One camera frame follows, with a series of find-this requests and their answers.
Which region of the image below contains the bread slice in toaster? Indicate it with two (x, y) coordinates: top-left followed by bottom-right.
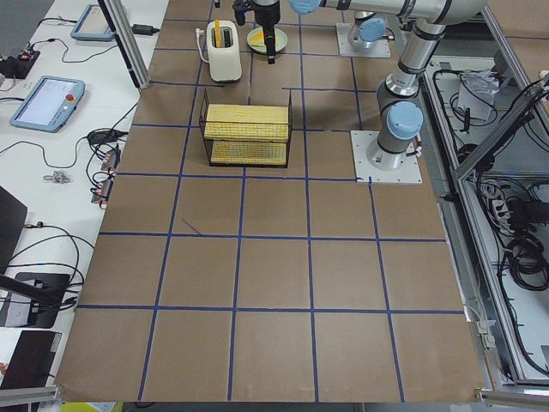
(214, 20), (222, 48)

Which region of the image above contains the wooden shelf board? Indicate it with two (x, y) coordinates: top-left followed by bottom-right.
(202, 104), (289, 167)

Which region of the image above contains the teach pendant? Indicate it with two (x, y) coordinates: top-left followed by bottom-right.
(70, 3), (114, 42)
(9, 76), (86, 133)

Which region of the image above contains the light green round plate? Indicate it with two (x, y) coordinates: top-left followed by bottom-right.
(245, 26), (289, 55)

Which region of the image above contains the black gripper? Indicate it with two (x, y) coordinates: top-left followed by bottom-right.
(232, 0), (281, 64)

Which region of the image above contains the aluminium frame post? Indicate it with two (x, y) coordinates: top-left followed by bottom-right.
(98, 0), (150, 89)

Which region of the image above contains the white toaster power cable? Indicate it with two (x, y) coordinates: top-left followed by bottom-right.
(195, 27), (211, 64)

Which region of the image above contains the far teach pendant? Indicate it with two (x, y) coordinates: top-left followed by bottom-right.
(70, 3), (114, 42)

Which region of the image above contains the black power adapter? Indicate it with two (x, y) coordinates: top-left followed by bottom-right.
(131, 24), (159, 36)

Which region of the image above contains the black wire basket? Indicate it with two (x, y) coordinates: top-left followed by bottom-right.
(199, 88), (293, 169)

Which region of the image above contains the white two-slot toaster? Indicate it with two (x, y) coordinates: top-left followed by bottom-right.
(206, 20), (242, 82)

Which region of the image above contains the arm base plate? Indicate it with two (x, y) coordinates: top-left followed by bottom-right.
(335, 23), (391, 58)
(350, 130), (423, 185)

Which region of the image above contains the near teach pendant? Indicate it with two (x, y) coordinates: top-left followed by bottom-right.
(9, 76), (86, 133)

